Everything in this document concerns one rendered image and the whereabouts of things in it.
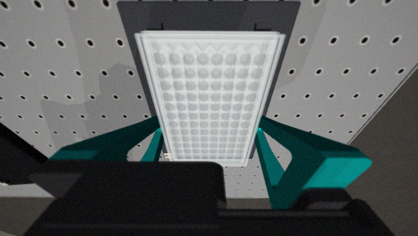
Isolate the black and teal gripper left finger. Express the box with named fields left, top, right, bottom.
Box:
left=48, top=115, right=164, bottom=161

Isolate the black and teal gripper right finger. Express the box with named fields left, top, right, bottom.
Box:
left=254, top=115, right=372, bottom=209

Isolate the white well plate lid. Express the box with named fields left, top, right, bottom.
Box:
left=134, top=33, right=286, bottom=167

